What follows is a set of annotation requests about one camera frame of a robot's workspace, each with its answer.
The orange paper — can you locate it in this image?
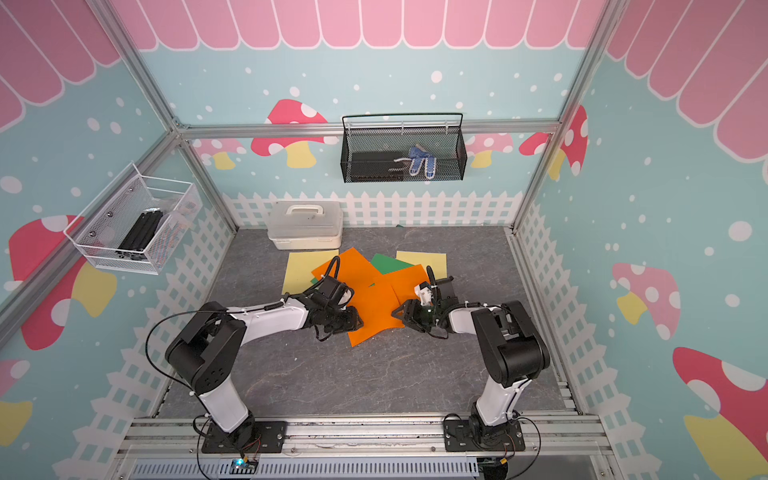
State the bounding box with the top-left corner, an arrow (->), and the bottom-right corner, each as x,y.
348,283 -> 404,347
312,248 -> 382,290
375,265 -> 429,308

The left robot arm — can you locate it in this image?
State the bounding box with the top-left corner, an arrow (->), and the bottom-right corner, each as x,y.
164,255 -> 363,457

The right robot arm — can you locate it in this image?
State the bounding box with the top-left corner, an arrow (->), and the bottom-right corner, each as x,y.
392,268 -> 551,454

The right yellow paper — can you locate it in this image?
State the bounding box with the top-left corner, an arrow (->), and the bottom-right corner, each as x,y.
396,251 -> 448,280

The large green paper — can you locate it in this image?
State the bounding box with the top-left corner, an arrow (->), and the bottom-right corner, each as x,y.
370,253 -> 412,275

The white plastic storage box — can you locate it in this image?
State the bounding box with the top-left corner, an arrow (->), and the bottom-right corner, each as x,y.
266,200 -> 343,251

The blue white item in basket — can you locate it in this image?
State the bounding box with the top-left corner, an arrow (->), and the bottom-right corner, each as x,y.
389,145 -> 437,180

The small green circuit board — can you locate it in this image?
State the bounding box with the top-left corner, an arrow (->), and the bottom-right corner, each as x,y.
229,458 -> 259,476

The black box in white basket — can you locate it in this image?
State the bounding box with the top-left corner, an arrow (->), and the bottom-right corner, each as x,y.
115,209 -> 164,261

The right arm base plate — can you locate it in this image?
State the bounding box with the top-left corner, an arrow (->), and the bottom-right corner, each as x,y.
442,416 -> 526,453

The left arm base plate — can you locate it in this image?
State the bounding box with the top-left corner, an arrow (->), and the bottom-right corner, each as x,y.
202,419 -> 287,455

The black wire wall basket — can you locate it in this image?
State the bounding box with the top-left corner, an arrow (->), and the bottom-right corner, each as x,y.
340,112 -> 468,183

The white wire wall basket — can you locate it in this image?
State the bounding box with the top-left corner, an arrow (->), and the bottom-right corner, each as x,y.
64,164 -> 203,275

